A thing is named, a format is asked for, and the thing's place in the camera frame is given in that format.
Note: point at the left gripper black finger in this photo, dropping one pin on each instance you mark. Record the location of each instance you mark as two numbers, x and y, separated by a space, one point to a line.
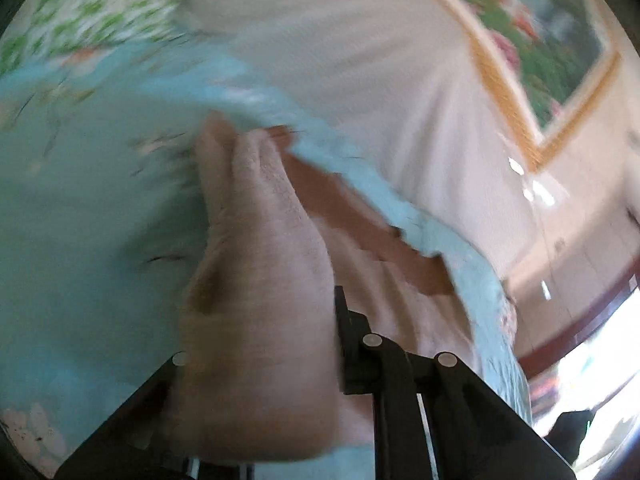
370 362

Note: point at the beige knit sweater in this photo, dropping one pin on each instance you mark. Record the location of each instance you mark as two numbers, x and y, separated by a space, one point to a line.
262 379

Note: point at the white striped quilt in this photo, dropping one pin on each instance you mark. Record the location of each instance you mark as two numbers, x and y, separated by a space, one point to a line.
396 77

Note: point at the turquoise floral bed sheet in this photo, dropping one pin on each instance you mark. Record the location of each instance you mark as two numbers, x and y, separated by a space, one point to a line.
102 224

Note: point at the framed landscape painting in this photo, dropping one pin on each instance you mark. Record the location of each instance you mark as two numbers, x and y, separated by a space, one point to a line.
547 64

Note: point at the green white patterned pillow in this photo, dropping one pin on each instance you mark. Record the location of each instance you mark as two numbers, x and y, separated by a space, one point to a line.
47 28

